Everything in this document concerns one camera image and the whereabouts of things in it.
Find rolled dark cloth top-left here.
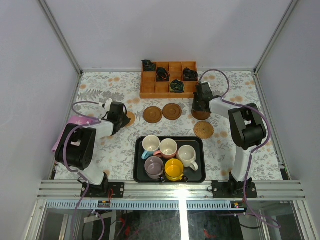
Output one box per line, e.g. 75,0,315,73
141,59,156,72

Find woven rattan coaster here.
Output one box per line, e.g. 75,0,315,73
193,121,214,140
126,111,136,127

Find aluminium front frame rail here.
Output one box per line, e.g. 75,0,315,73
37,179,307,211

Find orange wooden compartment box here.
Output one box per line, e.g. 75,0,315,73
139,61,198,99

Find pink mug white inside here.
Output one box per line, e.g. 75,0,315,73
153,138,178,160

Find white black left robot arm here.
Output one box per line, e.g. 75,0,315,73
55,98,131,198

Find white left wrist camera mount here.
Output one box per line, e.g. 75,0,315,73
98,98,113,109

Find rolled green leaf cloth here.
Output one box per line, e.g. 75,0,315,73
169,79,185,94

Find black plastic tray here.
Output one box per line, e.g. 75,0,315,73
133,136,206,184

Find blue mug white inside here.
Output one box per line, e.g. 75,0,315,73
141,135,161,160

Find lilac mug black handle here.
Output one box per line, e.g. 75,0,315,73
144,156,166,183

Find white speckled mug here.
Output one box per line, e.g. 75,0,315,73
176,145,199,171

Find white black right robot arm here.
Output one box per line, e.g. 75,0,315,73
192,82,269,198

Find yellow mug black outside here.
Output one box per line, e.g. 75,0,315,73
164,158,189,183

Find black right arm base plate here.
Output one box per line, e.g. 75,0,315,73
211,178,258,199

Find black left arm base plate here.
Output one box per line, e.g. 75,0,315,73
84,182,125,199

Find purple princess print pouch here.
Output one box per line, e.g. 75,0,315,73
51,115,92,153

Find rolled dark cloth orange accents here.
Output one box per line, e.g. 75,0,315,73
155,67,170,82

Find rolled dark cloth right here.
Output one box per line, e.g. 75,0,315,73
182,67,198,82

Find brown wooden coaster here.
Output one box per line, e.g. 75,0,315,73
143,106,163,124
191,111,211,121
162,103,182,121

